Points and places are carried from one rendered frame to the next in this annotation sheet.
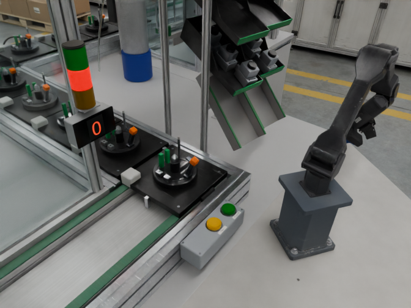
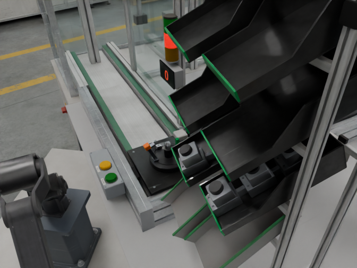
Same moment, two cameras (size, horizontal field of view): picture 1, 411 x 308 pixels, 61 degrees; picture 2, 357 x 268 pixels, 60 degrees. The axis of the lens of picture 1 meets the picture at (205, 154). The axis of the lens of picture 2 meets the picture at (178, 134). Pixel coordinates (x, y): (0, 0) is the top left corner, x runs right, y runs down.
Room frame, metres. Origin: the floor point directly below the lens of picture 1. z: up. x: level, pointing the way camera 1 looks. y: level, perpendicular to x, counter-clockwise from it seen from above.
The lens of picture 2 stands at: (1.28, -0.63, 1.75)
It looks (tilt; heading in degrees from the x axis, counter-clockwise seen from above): 38 degrees down; 118
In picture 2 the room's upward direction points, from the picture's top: 2 degrees counter-clockwise
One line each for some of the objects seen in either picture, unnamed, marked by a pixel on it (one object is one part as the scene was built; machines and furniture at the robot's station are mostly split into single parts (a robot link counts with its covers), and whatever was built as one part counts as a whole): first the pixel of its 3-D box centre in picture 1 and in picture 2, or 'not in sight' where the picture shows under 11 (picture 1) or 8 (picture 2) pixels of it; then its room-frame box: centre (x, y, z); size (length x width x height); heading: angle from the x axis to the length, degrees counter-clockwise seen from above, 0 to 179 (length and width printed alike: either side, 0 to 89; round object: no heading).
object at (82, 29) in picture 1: (95, 21); not in sight; (2.26, 0.72, 1.01); 0.24 x 0.24 x 0.13; 54
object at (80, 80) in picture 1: (79, 77); (171, 39); (0.77, 0.30, 1.33); 0.05 x 0.05 x 0.05
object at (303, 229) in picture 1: (307, 213); (64, 228); (0.71, -0.30, 0.96); 0.15 x 0.15 x 0.20; 18
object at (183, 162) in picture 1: (175, 172); (168, 157); (0.85, 0.09, 0.98); 0.14 x 0.14 x 0.02
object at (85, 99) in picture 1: (84, 96); (171, 52); (0.77, 0.30, 1.28); 0.05 x 0.05 x 0.05
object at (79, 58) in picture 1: (75, 56); (170, 24); (0.77, 0.30, 1.38); 0.05 x 0.05 x 0.05
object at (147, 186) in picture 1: (175, 176); (168, 161); (0.85, 0.09, 0.96); 0.24 x 0.24 x 0.02; 54
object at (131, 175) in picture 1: (131, 177); (180, 136); (0.83, 0.23, 0.97); 0.05 x 0.05 x 0.04; 54
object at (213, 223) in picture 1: (213, 224); (105, 166); (0.65, -0.03, 0.96); 0.04 x 0.04 x 0.02
